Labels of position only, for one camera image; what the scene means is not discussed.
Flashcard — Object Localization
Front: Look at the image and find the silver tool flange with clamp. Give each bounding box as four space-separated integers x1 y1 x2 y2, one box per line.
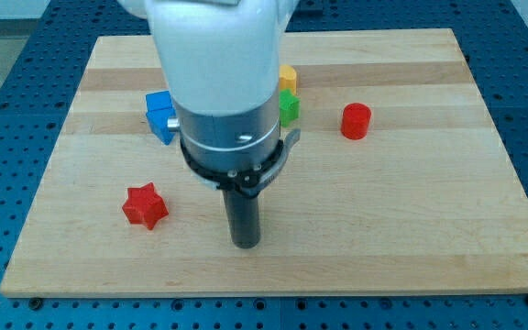
172 92 301 198

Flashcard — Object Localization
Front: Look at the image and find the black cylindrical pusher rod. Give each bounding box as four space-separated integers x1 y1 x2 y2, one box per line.
222 191 260 249

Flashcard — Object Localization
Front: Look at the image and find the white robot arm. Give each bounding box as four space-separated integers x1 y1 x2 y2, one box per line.
118 0 301 248

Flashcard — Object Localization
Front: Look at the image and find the green star block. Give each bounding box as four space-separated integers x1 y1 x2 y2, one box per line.
279 89 300 127

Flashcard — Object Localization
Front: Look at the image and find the yellow block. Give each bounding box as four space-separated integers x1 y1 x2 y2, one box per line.
279 64 298 95

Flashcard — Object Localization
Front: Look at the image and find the blue cube block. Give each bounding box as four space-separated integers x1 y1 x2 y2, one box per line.
146 91 175 145

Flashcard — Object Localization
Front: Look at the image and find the red star block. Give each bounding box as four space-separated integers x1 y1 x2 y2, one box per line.
122 182 169 230

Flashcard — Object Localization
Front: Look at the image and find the red cylinder block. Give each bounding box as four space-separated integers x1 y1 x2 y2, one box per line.
340 103 372 140

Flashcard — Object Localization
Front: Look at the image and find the wooden board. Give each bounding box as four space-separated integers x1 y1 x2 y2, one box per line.
0 28 528 298

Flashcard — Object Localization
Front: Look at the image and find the blue perforated table plate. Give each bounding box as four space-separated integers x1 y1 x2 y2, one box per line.
0 1 528 329

